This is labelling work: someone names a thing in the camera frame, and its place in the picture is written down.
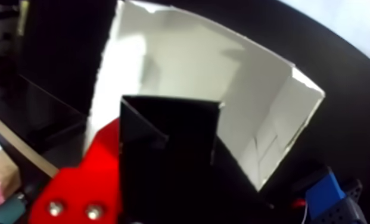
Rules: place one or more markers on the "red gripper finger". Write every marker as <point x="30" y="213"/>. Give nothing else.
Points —
<point x="84" y="187"/>

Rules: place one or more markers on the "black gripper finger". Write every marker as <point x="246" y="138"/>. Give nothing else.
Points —
<point x="234" y="194"/>

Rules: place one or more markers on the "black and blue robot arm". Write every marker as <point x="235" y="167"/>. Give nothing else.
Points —
<point x="324" y="194"/>

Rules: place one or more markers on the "teal steel tumbler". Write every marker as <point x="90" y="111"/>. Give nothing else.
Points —
<point x="3" y="212"/>

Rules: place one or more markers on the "white open cardboard box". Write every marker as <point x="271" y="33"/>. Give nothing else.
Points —
<point x="187" y="62"/>

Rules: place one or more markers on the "white paper sheet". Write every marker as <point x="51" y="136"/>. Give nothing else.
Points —
<point x="353" y="22"/>

